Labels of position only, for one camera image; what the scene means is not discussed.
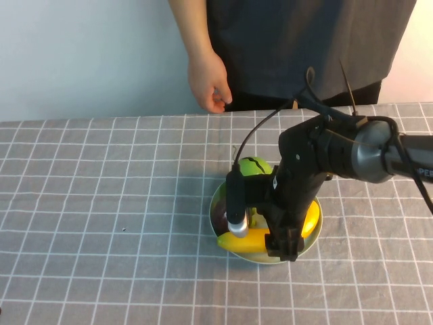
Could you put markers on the person's right hand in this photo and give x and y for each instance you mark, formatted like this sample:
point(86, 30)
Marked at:
point(206, 81)

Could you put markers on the grey checked tablecloth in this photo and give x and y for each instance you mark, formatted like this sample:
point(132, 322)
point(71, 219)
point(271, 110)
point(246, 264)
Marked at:
point(101, 203)

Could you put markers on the person's right forearm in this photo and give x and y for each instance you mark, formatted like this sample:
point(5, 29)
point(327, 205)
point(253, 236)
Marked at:
point(191, 27)

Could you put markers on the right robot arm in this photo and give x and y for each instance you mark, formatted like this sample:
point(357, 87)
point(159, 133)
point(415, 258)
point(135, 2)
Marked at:
point(372, 152)

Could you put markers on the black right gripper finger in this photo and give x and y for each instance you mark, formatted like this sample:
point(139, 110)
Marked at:
point(274, 245)
point(291, 248)

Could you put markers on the green apple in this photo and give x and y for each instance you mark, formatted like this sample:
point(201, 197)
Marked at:
point(245, 167)

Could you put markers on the dark purple fruit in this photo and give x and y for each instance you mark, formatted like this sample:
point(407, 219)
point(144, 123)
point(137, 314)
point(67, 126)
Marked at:
point(220, 216)

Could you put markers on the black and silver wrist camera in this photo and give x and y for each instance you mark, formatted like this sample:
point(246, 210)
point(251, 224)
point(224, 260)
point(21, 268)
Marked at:
point(235, 203)

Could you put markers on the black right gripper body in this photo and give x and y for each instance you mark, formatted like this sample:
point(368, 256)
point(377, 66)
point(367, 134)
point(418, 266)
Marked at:
point(291, 203)

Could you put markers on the black zip tie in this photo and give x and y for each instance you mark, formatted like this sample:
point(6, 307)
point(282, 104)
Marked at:
point(350, 91)

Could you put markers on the yellow banana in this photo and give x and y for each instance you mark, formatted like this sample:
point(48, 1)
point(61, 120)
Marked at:
point(243, 242)

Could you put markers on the grey apron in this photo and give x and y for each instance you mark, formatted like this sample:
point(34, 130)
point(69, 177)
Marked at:
point(287, 40)

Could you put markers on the pale green round plate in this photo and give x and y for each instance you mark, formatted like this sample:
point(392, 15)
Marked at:
point(253, 259)

